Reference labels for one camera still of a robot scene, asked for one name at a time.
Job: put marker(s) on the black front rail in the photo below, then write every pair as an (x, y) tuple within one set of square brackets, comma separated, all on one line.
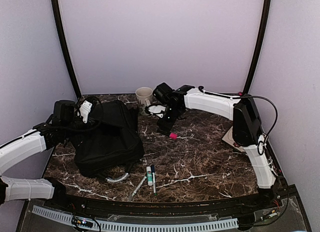
[(239, 206)]

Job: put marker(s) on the white cable duct strip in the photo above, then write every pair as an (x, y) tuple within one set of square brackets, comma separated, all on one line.
[(84, 223)]

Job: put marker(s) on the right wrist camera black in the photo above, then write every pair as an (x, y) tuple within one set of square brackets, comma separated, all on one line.
[(163, 93)]

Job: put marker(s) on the pink cap black marker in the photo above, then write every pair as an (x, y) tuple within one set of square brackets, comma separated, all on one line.
[(173, 136)]

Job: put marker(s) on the black frame post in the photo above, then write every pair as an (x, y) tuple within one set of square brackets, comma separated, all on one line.
[(258, 46), (64, 47)]

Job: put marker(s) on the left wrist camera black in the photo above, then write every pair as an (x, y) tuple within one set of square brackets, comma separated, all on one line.
[(64, 112)]

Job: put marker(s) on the black student backpack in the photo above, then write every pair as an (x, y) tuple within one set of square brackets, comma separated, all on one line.
[(109, 151)]

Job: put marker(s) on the white clear pen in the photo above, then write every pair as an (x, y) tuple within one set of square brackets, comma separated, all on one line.
[(137, 188)]

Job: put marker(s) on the floral square plate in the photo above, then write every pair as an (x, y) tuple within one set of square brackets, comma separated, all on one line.
[(228, 139)]

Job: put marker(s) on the cream ceramic mug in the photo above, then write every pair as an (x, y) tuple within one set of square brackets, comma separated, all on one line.
[(144, 97)]

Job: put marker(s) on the white glue stick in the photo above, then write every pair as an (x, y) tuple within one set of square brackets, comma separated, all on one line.
[(149, 176)]

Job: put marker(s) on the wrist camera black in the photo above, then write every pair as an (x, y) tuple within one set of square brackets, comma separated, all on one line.
[(163, 93), (64, 112)]

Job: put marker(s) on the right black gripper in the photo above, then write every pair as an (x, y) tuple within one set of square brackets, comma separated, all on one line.
[(166, 126)]

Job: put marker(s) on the right black frame post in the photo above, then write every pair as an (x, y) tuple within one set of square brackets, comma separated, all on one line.
[(258, 46)]

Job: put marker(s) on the left black frame post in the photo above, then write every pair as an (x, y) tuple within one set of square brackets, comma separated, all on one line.
[(64, 47)]

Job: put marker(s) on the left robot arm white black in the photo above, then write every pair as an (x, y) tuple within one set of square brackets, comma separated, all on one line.
[(40, 138)]

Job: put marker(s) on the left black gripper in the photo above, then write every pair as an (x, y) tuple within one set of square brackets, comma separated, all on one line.
[(88, 130)]

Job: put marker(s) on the blue cap white marker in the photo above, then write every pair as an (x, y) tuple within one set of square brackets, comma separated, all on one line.
[(153, 172)]

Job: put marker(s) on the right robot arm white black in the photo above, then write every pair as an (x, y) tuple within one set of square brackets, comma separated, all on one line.
[(241, 109)]

